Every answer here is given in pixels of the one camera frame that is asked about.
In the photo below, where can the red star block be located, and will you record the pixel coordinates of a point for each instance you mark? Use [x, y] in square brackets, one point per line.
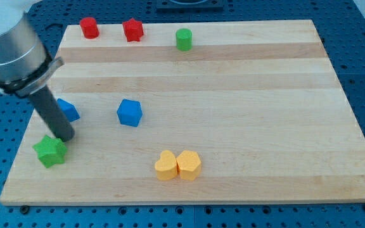
[133, 30]

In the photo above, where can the green cylinder block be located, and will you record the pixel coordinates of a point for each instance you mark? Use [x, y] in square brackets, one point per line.
[184, 39]

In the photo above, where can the red cylinder block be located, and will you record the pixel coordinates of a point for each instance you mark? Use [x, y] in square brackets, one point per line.
[89, 27]

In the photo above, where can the blue triangle block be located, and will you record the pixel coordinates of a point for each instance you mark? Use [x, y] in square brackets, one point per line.
[69, 110]

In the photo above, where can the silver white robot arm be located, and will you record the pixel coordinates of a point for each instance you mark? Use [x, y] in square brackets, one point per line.
[25, 63]

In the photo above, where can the blue pentagon block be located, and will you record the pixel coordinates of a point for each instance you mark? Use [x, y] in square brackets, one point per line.
[129, 112]

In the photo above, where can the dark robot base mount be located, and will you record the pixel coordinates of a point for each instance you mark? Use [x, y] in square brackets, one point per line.
[169, 5]

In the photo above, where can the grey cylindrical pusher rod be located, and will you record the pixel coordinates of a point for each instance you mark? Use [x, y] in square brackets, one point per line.
[49, 110]

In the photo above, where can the green star block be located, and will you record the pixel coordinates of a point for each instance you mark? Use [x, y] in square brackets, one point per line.
[50, 151]

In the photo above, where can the yellow pentagon block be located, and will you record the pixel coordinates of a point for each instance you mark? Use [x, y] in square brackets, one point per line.
[189, 165]

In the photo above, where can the yellow heart block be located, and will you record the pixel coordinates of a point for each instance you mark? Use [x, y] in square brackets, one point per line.
[166, 166]

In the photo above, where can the wooden board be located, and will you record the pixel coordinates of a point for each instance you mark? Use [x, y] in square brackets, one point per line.
[260, 102]

